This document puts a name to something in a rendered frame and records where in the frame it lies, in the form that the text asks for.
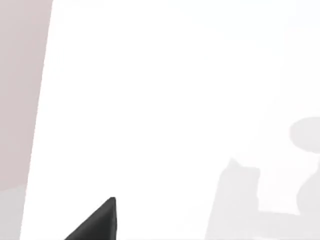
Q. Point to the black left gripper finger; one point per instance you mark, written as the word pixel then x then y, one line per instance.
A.
pixel 102 223

